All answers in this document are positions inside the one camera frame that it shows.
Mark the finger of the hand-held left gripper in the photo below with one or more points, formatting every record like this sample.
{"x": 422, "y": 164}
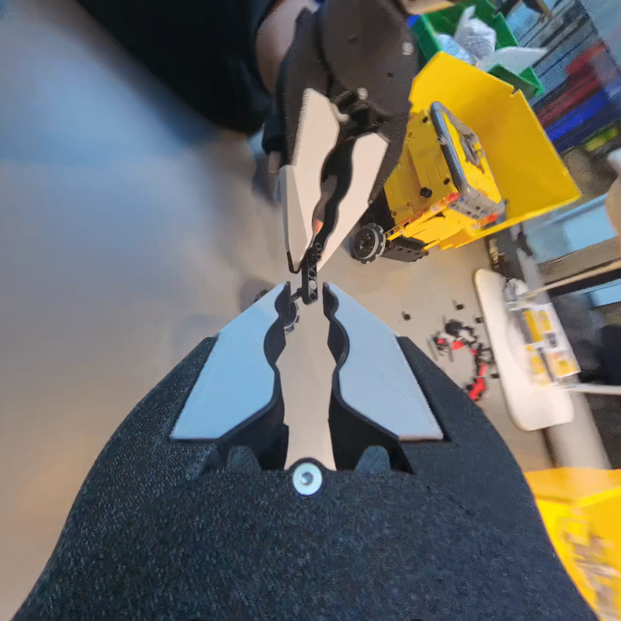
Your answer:
{"x": 306, "y": 165}
{"x": 364, "y": 179}

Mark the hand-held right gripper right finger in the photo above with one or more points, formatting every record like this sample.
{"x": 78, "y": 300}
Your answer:
{"x": 383, "y": 388}

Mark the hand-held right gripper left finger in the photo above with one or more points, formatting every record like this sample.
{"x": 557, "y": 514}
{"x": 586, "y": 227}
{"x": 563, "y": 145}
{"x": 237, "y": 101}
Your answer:
{"x": 233, "y": 388}

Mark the small grey toy wheel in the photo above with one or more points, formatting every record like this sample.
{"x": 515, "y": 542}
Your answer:
{"x": 264, "y": 293}

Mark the black brick connector piece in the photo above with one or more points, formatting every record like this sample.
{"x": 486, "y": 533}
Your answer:
{"x": 310, "y": 277}

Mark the person's left forearm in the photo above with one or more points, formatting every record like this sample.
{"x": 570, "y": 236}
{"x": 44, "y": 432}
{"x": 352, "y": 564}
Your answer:
{"x": 184, "y": 58}

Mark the grey desk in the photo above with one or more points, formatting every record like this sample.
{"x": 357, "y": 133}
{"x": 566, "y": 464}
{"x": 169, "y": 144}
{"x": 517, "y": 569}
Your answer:
{"x": 116, "y": 243}

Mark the person's left hand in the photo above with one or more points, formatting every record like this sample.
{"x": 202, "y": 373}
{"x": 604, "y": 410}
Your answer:
{"x": 274, "y": 39}

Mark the green plastic bin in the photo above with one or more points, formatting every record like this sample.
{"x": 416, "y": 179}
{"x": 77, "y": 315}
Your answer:
{"x": 427, "y": 29}

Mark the yellow toy brick vehicle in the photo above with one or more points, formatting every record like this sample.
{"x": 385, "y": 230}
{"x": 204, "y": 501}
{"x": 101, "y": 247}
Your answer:
{"x": 437, "y": 194}

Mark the pile of small brick pieces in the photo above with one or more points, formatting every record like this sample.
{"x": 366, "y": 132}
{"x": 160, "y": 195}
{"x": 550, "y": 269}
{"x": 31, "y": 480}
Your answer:
{"x": 477, "y": 388}

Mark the white oval board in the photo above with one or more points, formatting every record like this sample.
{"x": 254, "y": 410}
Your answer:
{"x": 529, "y": 403}

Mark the yellow plastic bin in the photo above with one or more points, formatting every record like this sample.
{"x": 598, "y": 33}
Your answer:
{"x": 524, "y": 146}
{"x": 582, "y": 543}

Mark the building instruction booklet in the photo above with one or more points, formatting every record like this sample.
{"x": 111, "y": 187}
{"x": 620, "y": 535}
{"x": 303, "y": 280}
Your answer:
{"x": 543, "y": 340}

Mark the red and blue crates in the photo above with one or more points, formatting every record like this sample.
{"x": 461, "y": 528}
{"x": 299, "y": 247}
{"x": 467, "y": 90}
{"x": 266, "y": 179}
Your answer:
{"x": 582, "y": 97}

